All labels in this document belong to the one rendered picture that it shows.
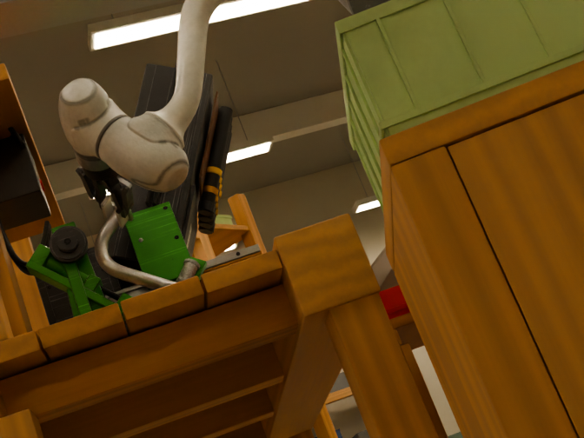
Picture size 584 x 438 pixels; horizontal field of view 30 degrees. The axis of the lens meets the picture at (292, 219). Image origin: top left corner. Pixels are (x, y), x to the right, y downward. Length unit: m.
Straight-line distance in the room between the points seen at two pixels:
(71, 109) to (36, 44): 6.25
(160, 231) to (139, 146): 0.49
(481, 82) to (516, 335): 0.31
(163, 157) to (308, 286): 0.42
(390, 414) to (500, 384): 0.60
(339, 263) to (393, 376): 0.21
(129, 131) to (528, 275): 1.06
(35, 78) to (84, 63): 0.40
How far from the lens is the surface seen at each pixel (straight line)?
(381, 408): 1.80
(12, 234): 3.11
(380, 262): 2.22
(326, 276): 1.84
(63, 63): 8.70
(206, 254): 5.26
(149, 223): 2.56
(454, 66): 1.35
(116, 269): 2.40
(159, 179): 2.07
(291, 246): 1.85
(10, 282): 2.27
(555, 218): 1.27
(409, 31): 1.36
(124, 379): 1.88
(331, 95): 10.86
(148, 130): 2.10
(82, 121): 2.14
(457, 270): 1.24
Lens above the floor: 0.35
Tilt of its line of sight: 18 degrees up
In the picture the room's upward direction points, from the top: 22 degrees counter-clockwise
